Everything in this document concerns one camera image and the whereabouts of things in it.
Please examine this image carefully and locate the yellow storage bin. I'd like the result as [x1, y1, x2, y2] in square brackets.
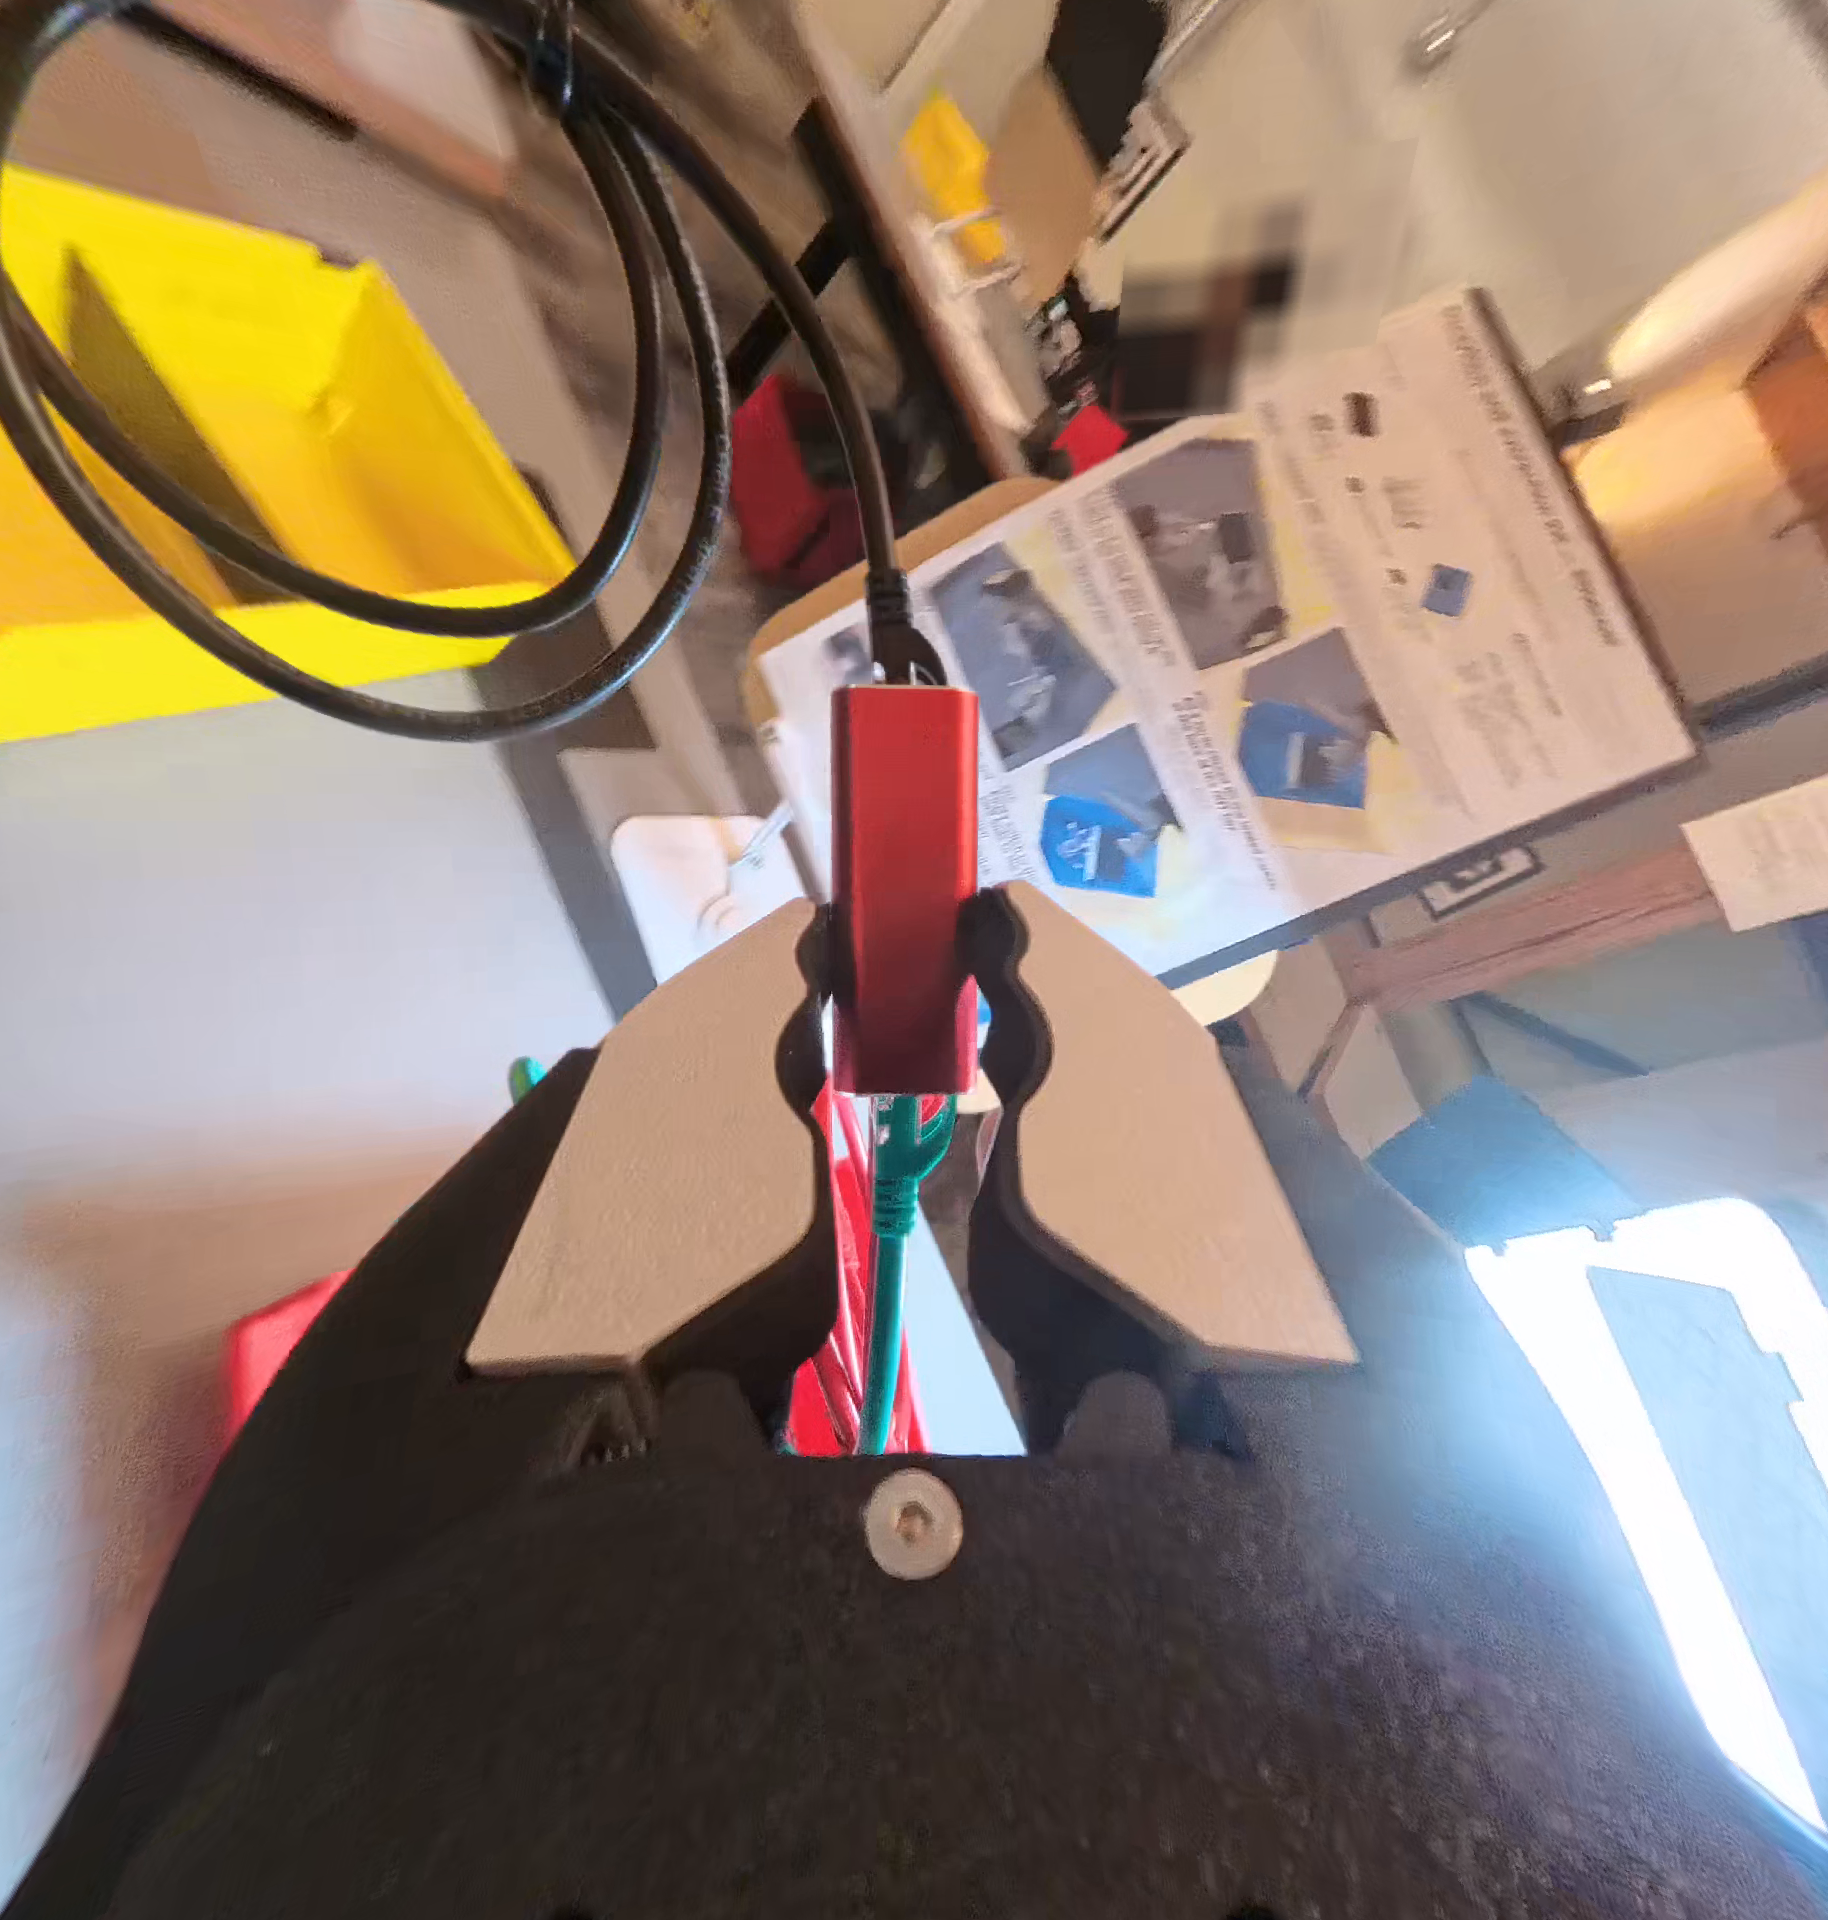
[0, 160, 576, 748]

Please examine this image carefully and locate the red ethernet coupler box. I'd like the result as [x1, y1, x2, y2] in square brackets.
[830, 680, 985, 1097]

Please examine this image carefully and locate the red storage bin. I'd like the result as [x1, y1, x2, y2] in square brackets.
[226, 1085, 928, 1456]

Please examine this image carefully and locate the paper note sheet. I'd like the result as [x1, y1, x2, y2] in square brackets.
[1682, 760, 1828, 935]

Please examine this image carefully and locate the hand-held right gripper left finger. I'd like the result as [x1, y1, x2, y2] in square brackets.
[467, 897, 843, 1375]

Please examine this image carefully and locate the long wooden workbench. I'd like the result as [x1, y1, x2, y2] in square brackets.
[795, 0, 1040, 482]

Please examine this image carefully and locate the small yellow bin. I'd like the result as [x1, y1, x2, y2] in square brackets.
[900, 90, 1011, 273]

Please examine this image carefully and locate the white wire stand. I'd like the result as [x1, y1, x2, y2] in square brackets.
[607, 801, 818, 975]

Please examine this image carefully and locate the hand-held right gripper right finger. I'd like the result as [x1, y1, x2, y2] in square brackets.
[975, 881, 1361, 1374]

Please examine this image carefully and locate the black ethernet cable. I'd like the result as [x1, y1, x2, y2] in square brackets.
[0, 0, 948, 742]

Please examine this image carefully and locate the printed instruction sheet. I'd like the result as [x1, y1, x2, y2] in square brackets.
[757, 290, 1703, 975]

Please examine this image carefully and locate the printed marker tag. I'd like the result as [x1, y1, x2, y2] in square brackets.
[1416, 847, 1543, 920]

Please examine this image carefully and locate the green ethernet cable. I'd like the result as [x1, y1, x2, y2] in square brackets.
[507, 1056, 959, 1456]

